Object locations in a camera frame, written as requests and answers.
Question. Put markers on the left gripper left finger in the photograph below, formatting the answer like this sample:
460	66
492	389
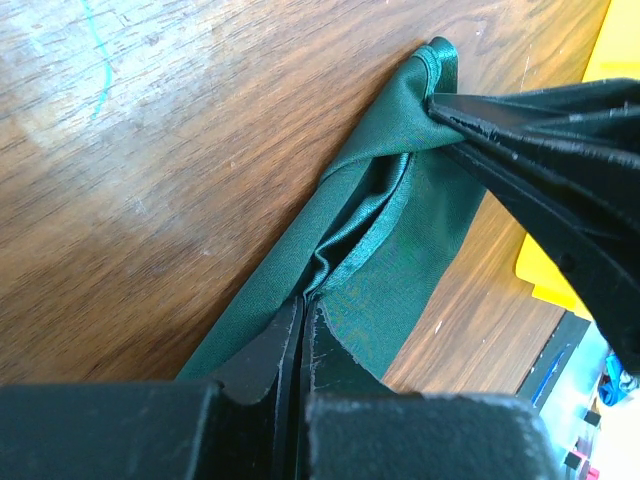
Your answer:
239	422

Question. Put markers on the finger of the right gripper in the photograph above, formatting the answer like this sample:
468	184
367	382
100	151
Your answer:
597	256
598	119

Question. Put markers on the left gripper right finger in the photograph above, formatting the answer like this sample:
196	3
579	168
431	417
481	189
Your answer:
355	427

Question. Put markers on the dark green cloth napkin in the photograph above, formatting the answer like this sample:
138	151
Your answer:
388	216

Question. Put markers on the yellow plastic tray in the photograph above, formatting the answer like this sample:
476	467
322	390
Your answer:
616	54

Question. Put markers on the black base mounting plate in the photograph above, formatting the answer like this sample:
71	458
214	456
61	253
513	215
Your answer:
552	359

